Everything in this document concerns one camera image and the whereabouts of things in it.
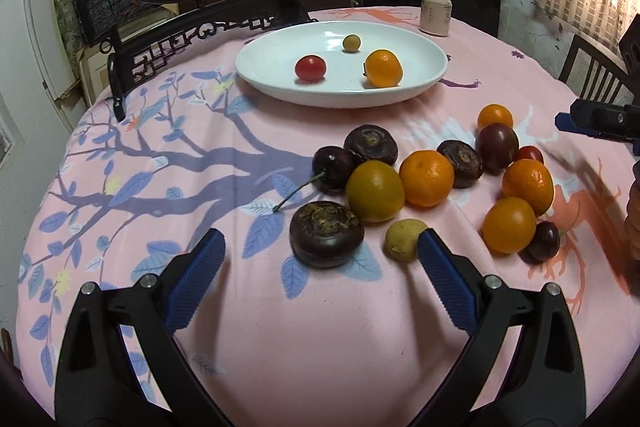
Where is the yellow-green orange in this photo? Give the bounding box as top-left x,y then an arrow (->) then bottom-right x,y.
345,160 -> 406,223

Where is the white oval plate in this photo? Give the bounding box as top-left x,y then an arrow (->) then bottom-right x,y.
235,20 -> 448,108

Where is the orange mandarin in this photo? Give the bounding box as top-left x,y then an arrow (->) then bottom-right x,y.
363,50 -> 404,88
399,150 -> 454,208
501,158 -> 554,217

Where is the dark water chestnut front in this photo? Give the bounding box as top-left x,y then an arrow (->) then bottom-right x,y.
290,200 -> 364,269

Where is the yellow-orange kumquat fruit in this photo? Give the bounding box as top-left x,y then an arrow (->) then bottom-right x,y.
480,197 -> 537,255

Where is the small brown longan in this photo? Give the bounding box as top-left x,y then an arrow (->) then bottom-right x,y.
342,34 -> 361,53

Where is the red cherry tomato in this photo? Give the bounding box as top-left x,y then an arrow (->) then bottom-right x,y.
294,55 -> 326,82
515,145 -> 544,164

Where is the pale drink can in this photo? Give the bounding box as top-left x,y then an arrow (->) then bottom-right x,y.
419,0 -> 452,37

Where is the dark water chestnut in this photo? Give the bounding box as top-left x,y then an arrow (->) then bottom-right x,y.
437,140 -> 484,188
290,200 -> 364,269
344,124 -> 399,166

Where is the person's right hand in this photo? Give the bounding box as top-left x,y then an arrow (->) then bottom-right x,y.
624,182 -> 640,261

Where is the small tan longan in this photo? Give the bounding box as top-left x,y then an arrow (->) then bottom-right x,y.
383,219 -> 428,263

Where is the dark water chestnut back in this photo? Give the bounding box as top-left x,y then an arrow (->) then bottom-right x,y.
344,124 -> 399,166

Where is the dark cherry right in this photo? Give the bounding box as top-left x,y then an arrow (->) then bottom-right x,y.
521,221 -> 561,263

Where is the pink floral tablecloth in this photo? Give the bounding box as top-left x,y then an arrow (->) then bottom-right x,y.
16,22 -> 639,426

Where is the dark purple plum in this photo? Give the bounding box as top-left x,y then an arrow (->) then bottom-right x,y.
475,124 -> 520,174

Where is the dark slatted chair right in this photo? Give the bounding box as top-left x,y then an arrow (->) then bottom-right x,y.
559,35 -> 634,105

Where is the dark cherry with stem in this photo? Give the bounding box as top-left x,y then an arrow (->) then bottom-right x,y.
272,145 -> 361,212

